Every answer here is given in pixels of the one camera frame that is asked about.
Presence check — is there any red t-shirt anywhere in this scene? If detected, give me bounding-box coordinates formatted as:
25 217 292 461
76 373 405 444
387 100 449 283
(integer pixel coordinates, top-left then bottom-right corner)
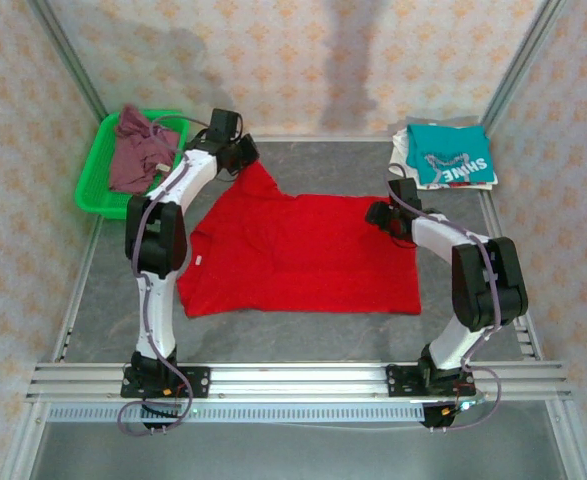
176 161 423 319

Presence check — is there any stack of folded shirts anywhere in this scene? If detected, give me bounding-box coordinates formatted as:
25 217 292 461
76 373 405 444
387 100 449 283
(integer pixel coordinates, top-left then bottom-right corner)
388 125 500 193

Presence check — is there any teal printed t-shirt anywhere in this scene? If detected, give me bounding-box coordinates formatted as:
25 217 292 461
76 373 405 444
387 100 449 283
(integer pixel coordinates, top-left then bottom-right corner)
404 122 500 187

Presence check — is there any maroon t-shirt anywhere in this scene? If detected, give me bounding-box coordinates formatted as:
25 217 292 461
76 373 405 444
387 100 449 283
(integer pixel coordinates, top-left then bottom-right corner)
107 103 187 196

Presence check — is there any green plastic basket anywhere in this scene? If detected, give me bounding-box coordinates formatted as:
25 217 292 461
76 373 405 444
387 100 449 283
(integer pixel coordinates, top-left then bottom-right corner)
74 108 192 222

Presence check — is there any small green circuit board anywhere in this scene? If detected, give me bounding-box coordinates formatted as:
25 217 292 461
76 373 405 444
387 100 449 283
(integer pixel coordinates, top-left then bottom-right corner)
441 398 490 417

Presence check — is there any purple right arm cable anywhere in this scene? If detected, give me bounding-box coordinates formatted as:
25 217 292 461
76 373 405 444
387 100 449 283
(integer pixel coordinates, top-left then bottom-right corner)
384 172 505 434

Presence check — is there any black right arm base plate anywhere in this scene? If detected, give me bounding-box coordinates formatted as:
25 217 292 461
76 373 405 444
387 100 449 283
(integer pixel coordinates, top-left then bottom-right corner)
386 363 475 400

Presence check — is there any aluminium table side rail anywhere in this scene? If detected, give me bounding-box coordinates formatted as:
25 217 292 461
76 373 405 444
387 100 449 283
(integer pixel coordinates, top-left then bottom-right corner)
51 214 105 363
476 191 543 362

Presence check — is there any aluminium frame post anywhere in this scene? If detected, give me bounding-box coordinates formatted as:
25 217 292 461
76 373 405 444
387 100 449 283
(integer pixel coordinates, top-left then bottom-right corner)
479 0 568 134
26 0 110 122

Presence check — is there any aluminium crossbeam rail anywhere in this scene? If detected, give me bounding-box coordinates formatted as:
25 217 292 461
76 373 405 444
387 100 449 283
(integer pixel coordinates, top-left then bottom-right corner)
24 361 573 404

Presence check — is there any grey slotted cable duct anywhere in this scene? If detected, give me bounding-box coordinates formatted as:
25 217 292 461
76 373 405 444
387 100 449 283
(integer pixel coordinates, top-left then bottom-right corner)
46 402 427 424

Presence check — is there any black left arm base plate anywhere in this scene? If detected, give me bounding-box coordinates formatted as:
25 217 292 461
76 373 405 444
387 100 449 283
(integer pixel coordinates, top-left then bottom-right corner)
119 364 212 402

